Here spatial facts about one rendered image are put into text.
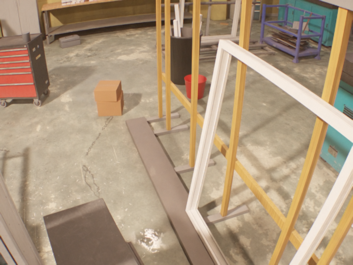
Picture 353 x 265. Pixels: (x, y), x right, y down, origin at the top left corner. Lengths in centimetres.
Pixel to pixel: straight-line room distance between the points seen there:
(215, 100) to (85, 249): 122
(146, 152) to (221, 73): 156
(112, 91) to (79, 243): 266
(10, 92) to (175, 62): 246
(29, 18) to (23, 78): 365
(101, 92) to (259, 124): 200
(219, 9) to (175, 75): 466
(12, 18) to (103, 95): 462
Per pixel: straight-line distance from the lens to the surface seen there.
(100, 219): 159
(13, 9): 800
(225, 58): 196
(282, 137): 379
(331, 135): 332
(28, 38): 437
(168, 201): 273
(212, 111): 209
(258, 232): 264
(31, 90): 454
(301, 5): 845
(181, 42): 451
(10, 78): 461
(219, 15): 915
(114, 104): 399
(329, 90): 134
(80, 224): 159
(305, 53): 649
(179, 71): 470
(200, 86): 429
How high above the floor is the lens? 201
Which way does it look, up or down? 32 degrees down
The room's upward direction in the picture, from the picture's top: straight up
